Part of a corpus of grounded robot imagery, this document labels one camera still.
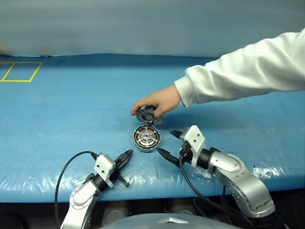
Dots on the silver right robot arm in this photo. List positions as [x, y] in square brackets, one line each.
[243, 176]

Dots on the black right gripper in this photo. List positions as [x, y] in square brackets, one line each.
[187, 153]

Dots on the motor stator with copper windings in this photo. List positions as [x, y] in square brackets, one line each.
[145, 149]

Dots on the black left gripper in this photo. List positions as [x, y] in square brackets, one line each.
[116, 170]

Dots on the person's bare hand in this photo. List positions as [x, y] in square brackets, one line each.
[162, 99]

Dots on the blue plastic table cover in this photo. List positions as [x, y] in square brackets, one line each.
[71, 107]

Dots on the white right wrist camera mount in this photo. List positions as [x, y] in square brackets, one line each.
[194, 138]

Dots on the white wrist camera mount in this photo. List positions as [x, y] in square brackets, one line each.
[194, 138]
[103, 164]

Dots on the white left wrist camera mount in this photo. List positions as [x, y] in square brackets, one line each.
[103, 164]

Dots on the grey motor end cap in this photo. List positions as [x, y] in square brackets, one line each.
[149, 117]

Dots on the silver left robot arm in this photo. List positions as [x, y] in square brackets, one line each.
[78, 202]

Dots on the grey rounded cylinder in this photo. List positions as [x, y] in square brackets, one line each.
[116, 213]
[177, 209]

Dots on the grey robot torso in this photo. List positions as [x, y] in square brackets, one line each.
[152, 221]

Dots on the white-sleeved person's forearm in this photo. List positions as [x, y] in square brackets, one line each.
[238, 71]

